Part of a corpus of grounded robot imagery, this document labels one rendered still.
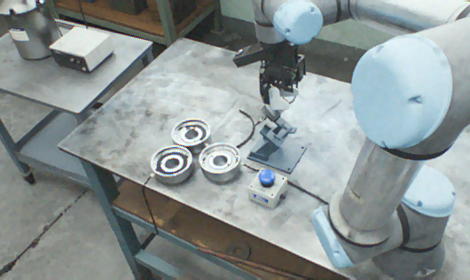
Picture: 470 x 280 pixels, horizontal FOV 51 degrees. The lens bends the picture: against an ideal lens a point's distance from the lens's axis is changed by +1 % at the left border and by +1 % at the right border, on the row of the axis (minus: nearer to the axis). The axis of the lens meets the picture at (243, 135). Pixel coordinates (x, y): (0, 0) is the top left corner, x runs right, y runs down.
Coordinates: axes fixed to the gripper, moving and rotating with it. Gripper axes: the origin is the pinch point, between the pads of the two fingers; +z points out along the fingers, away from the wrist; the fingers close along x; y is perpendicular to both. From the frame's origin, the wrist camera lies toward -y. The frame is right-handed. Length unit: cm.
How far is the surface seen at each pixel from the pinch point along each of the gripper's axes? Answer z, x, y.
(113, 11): 60, 110, -174
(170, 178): 11.9, -21.5, -19.5
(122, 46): 22, 36, -88
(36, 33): 10, 18, -110
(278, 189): 12.3, -14.1, 6.6
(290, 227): 17.2, -19.7, 12.1
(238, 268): 43.0, -21.9, -5.1
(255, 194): 13.2, -16.9, 2.0
